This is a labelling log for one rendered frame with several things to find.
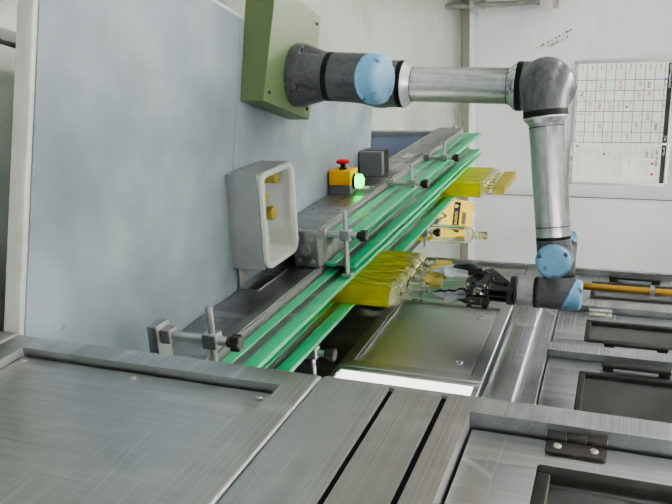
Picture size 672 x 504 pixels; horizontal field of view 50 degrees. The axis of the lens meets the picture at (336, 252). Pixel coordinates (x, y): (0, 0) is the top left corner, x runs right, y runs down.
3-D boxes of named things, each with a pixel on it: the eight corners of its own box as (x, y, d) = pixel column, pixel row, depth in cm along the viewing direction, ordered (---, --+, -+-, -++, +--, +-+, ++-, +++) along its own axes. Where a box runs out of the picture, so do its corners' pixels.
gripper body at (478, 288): (463, 279, 176) (513, 283, 172) (470, 267, 184) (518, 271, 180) (462, 308, 179) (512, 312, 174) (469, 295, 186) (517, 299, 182)
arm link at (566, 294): (584, 274, 175) (581, 309, 176) (537, 271, 179) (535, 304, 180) (582, 279, 168) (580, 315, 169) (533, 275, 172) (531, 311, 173)
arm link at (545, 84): (567, 46, 150) (581, 280, 154) (571, 53, 160) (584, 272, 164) (510, 54, 154) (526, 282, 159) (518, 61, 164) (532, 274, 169)
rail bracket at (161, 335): (127, 390, 128) (240, 409, 120) (114, 302, 123) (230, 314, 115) (143, 378, 132) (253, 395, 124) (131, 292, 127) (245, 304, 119)
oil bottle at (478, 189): (432, 196, 289) (504, 199, 279) (432, 182, 287) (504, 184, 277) (435, 193, 294) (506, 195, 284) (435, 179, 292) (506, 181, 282)
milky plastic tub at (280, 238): (235, 269, 168) (268, 271, 165) (226, 173, 161) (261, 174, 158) (268, 247, 183) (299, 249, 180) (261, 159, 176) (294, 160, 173)
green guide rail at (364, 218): (324, 238, 183) (354, 240, 180) (324, 234, 183) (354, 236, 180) (464, 134, 338) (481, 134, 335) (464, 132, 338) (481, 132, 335)
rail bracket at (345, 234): (319, 276, 182) (366, 280, 177) (315, 211, 177) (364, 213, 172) (324, 272, 184) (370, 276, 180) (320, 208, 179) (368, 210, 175)
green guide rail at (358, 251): (325, 266, 185) (355, 268, 182) (325, 262, 185) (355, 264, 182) (464, 150, 340) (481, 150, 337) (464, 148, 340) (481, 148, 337)
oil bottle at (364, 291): (319, 301, 184) (400, 309, 177) (318, 281, 183) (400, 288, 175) (328, 293, 189) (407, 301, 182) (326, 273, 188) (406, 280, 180)
